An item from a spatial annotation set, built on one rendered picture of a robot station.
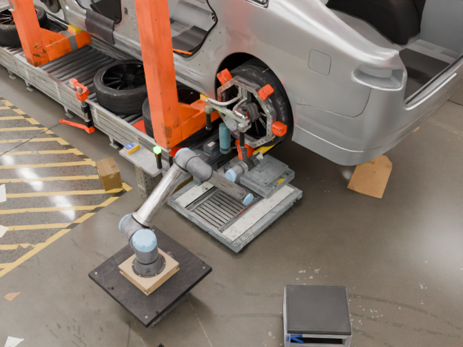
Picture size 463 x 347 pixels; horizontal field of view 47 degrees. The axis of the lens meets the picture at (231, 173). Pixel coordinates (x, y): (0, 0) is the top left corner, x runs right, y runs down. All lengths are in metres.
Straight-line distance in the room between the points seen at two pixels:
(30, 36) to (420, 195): 3.85
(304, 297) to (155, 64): 1.88
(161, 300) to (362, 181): 2.16
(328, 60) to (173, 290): 1.78
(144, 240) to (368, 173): 2.29
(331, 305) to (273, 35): 1.79
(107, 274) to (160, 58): 1.53
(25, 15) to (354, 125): 3.27
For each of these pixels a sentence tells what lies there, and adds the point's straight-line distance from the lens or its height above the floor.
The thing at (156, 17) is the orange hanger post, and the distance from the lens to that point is 3.70.
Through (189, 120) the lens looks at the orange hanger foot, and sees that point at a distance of 4.31.
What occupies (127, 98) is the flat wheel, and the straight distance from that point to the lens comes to 5.04.
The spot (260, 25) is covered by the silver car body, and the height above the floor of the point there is 1.56.
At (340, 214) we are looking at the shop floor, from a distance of 4.51.
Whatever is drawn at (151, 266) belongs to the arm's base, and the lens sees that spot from 3.59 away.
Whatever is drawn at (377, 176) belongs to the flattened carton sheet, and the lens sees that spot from 4.91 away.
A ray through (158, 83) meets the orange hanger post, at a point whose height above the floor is 1.14.
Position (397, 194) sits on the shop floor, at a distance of 4.79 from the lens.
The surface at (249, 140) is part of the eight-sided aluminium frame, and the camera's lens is 4.17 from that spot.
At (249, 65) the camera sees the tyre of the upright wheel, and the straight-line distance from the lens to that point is 4.02.
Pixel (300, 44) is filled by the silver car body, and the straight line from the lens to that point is 3.54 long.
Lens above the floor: 3.21
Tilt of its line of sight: 42 degrees down
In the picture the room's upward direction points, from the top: 1 degrees counter-clockwise
